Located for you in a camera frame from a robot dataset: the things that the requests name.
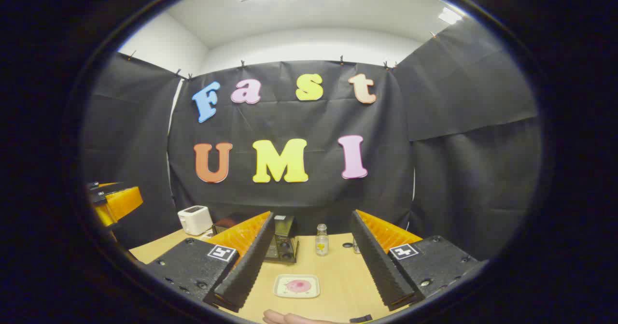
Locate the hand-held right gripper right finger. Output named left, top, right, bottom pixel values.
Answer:
left=351, top=210, right=488, bottom=311

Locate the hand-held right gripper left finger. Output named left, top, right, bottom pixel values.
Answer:
left=142, top=211, right=276, bottom=313

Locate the black electric oven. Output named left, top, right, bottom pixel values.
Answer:
left=211, top=212, right=300, bottom=264

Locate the white square plate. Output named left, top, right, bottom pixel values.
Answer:
left=273, top=274, right=321, bottom=299

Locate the glass bottle with yellow label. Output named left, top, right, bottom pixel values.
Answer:
left=315, top=224, right=329, bottom=257

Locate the white toaster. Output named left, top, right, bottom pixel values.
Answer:
left=177, top=205, right=213, bottom=236

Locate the black backdrop cloth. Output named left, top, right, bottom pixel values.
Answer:
left=80, top=17, right=544, bottom=262

